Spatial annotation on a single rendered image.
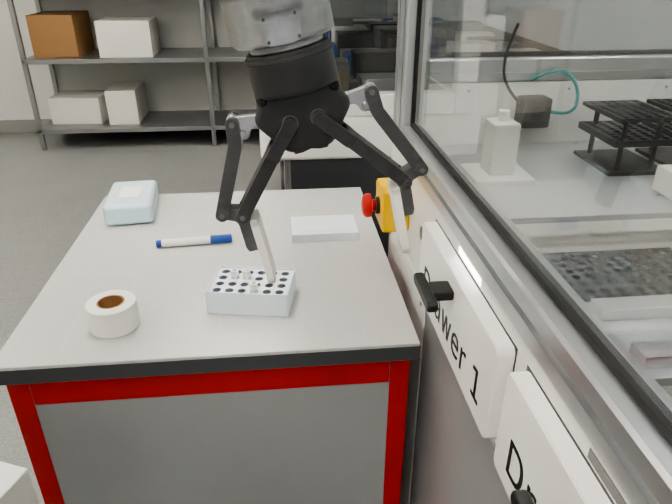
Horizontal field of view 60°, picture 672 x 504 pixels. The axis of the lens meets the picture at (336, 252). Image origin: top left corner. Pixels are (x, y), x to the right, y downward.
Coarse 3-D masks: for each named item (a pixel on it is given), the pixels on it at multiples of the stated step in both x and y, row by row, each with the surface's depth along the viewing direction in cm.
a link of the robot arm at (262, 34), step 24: (240, 0) 44; (264, 0) 43; (288, 0) 43; (312, 0) 44; (240, 24) 45; (264, 24) 44; (288, 24) 44; (312, 24) 45; (240, 48) 46; (264, 48) 45; (288, 48) 46
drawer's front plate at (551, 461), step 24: (528, 384) 48; (504, 408) 51; (528, 408) 46; (552, 408) 46; (504, 432) 52; (528, 432) 46; (552, 432) 43; (504, 456) 52; (528, 456) 47; (552, 456) 42; (576, 456) 41; (504, 480) 52; (528, 480) 47; (552, 480) 42; (576, 480) 39
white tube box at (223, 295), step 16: (224, 272) 94; (240, 272) 93; (256, 272) 92; (288, 272) 93; (208, 288) 88; (224, 288) 88; (240, 288) 88; (272, 288) 88; (288, 288) 87; (208, 304) 88; (224, 304) 87; (240, 304) 87; (256, 304) 87; (272, 304) 87; (288, 304) 87
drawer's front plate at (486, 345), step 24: (432, 240) 74; (432, 264) 74; (456, 264) 67; (456, 288) 64; (432, 312) 75; (456, 312) 65; (480, 312) 58; (480, 336) 57; (504, 336) 54; (456, 360) 65; (480, 360) 57; (504, 360) 53; (480, 384) 57; (504, 384) 54; (480, 408) 58; (480, 432) 58
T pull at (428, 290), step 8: (416, 280) 67; (424, 280) 67; (424, 288) 65; (432, 288) 65; (440, 288) 65; (448, 288) 65; (424, 296) 64; (432, 296) 64; (440, 296) 65; (448, 296) 65; (424, 304) 64; (432, 304) 63
